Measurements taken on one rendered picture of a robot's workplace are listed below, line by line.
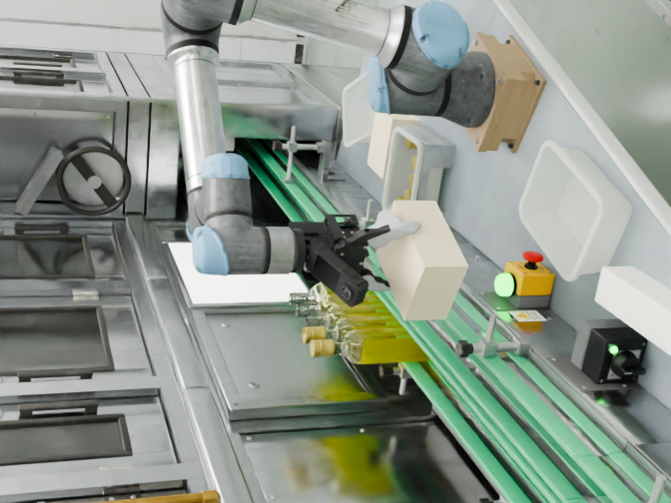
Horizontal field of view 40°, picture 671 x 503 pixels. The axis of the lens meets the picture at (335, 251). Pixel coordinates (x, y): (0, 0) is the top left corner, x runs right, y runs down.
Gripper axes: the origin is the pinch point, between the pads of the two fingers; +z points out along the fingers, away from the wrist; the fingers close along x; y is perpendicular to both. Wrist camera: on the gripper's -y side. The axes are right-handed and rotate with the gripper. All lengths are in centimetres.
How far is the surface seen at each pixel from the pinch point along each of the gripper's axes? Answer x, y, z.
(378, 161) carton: 38, 77, 27
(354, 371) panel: 53, 21, 9
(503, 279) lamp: 12.8, 7.9, 25.4
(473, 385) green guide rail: 21.3, -10.0, 15.2
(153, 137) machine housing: 67, 124, -22
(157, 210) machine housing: 88, 116, -20
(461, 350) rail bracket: 11.7, -10.0, 9.5
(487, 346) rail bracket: 11.1, -9.9, 14.3
